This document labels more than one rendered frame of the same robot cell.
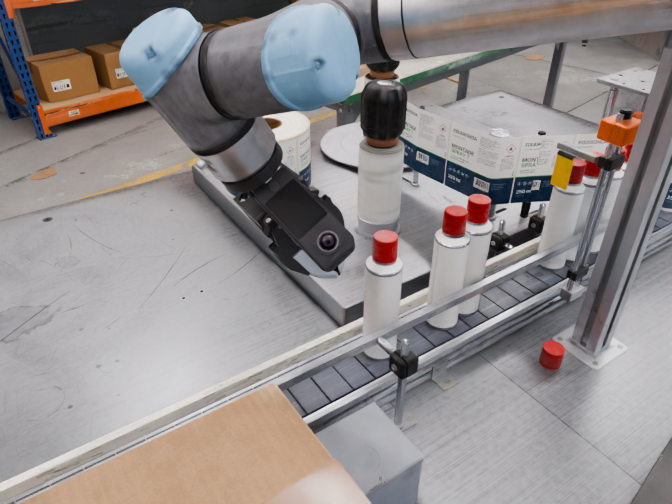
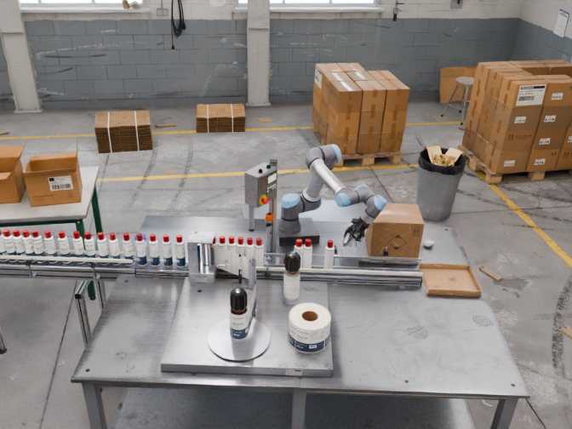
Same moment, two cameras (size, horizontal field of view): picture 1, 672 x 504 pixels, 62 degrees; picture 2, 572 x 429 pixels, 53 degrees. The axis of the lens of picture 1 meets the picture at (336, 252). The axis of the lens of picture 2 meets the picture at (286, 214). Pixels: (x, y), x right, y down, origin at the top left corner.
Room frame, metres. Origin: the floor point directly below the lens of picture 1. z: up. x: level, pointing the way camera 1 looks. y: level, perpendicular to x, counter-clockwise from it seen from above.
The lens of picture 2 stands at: (3.00, 1.24, 2.81)
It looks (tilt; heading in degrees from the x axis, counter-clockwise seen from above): 30 degrees down; 214
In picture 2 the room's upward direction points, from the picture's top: 2 degrees clockwise
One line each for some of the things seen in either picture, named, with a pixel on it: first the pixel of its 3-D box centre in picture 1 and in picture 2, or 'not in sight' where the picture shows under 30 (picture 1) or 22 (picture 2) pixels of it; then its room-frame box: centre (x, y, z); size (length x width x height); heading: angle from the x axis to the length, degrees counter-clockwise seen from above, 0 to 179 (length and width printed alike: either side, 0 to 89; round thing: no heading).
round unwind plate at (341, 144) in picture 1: (378, 145); (239, 338); (1.37, -0.11, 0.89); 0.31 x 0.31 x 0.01
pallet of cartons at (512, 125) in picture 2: not in sight; (529, 120); (-3.64, 0.02, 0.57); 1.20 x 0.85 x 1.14; 137
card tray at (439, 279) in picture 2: not in sight; (449, 278); (0.22, 0.52, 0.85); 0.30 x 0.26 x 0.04; 124
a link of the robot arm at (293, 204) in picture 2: not in sight; (291, 205); (0.37, -0.51, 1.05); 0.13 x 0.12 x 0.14; 156
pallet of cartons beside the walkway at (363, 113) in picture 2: not in sight; (356, 111); (-2.95, -1.82, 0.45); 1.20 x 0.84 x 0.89; 46
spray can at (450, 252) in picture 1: (448, 268); (307, 254); (0.69, -0.17, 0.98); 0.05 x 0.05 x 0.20
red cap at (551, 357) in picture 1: (552, 354); not in sight; (0.64, -0.34, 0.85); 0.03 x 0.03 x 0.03
